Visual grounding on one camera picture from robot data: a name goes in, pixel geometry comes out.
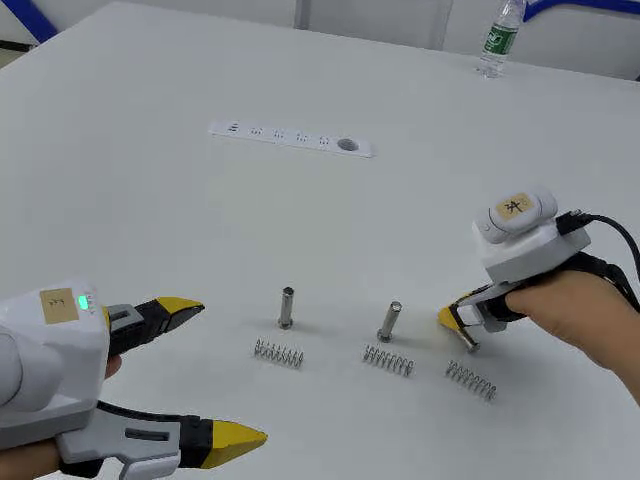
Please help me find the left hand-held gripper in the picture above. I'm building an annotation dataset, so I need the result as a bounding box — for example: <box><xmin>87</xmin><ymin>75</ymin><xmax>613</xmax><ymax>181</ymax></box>
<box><xmin>0</xmin><ymin>278</ymin><xmax>270</xmax><ymax>480</ymax></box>

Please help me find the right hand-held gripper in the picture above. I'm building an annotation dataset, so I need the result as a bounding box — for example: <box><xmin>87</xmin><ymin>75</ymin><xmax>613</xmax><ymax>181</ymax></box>
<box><xmin>436</xmin><ymin>186</ymin><xmax>593</xmax><ymax>335</ymax></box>

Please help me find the metal pin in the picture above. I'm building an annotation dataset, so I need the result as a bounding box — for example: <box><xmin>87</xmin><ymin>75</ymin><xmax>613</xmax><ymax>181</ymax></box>
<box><xmin>276</xmin><ymin>285</ymin><xmax>298</xmax><ymax>331</ymax></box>
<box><xmin>376</xmin><ymin>300</ymin><xmax>404</xmax><ymax>344</ymax></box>
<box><xmin>455</xmin><ymin>325</ymin><xmax>482</xmax><ymax>354</ymax></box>

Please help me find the metal coil spring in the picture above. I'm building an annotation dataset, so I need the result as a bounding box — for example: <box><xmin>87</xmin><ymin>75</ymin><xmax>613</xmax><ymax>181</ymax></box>
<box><xmin>253</xmin><ymin>337</ymin><xmax>306</xmax><ymax>371</ymax></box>
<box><xmin>361</xmin><ymin>344</ymin><xmax>416</xmax><ymax>378</ymax></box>
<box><xmin>444</xmin><ymin>360</ymin><xmax>498</xmax><ymax>403</ymax></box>

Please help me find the person's left forearm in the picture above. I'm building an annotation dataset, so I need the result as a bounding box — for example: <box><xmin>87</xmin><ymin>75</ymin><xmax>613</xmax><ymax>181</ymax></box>
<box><xmin>0</xmin><ymin>438</ymin><xmax>64</xmax><ymax>480</ymax></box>

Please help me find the person's left hand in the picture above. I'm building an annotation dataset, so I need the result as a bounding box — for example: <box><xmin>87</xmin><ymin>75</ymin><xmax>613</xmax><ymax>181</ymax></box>
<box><xmin>103</xmin><ymin>351</ymin><xmax>124</xmax><ymax>382</ymax></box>

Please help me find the person's right hand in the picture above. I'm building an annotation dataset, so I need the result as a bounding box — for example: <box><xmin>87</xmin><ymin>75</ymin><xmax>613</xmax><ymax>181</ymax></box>
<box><xmin>487</xmin><ymin>251</ymin><xmax>640</xmax><ymax>407</ymax></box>

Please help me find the white power strip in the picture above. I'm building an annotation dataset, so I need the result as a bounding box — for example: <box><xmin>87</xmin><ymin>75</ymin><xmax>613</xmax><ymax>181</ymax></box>
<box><xmin>208</xmin><ymin>118</ymin><xmax>378</xmax><ymax>160</ymax></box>

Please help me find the clear plastic water bottle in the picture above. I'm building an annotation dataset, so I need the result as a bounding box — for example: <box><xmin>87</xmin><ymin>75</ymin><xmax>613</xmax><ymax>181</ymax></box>
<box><xmin>475</xmin><ymin>0</ymin><xmax>529</xmax><ymax>80</ymax></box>

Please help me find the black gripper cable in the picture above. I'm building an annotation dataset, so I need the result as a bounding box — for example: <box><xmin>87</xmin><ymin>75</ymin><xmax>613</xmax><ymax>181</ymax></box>
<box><xmin>556</xmin><ymin>209</ymin><xmax>640</xmax><ymax>281</ymax></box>

